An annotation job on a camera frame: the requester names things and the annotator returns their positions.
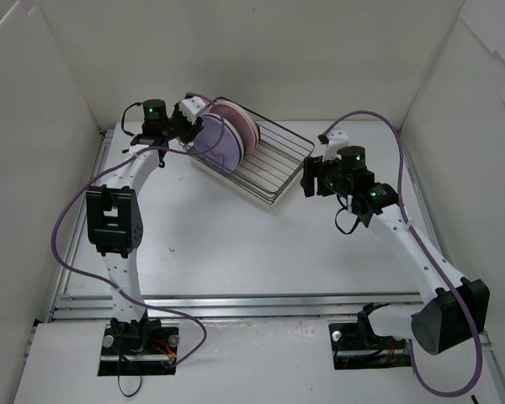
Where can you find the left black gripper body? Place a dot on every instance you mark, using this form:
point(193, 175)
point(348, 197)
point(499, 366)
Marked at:
point(183, 127)

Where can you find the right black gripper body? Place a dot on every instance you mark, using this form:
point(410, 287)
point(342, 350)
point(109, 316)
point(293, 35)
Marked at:
point(311, 177)

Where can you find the purple plate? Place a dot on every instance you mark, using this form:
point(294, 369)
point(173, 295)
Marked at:
point(219, 142)

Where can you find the black wire dish rack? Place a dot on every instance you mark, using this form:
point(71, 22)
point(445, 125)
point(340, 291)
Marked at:
point(271, 170)

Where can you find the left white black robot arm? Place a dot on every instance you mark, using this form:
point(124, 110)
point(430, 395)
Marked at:
point(115, 225)

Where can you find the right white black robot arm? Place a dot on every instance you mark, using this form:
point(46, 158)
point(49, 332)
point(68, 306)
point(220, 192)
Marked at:
point(375, 206)

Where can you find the pink plate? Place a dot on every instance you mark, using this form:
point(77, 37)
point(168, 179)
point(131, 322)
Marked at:
point(240, 119)

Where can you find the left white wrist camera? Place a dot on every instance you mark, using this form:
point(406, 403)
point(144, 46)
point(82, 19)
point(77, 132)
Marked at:
point(191, 108)

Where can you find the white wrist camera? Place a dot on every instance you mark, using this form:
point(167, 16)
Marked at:
point(333, 141)
point(191, 108)

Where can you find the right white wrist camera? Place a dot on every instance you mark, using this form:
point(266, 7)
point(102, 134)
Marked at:
point(333, 141)

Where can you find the aluminium left rail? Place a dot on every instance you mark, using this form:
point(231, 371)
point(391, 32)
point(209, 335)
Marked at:
point(77, 217)

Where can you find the aluminium rail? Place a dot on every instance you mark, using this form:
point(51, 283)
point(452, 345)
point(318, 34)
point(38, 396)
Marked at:
point(77, 217)
point(421, 202)
point(77, 307)

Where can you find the aluminium right rail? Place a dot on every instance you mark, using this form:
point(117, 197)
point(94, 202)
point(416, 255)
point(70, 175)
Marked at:
point(421, 202)

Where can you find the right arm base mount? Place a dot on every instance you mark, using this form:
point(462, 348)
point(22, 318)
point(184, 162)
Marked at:
point(350, 351)

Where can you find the aluminium front rail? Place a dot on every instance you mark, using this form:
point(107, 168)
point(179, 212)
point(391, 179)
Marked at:
point(77, 307)

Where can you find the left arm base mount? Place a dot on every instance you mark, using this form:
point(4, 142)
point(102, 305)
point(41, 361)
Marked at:
point(127, 357)

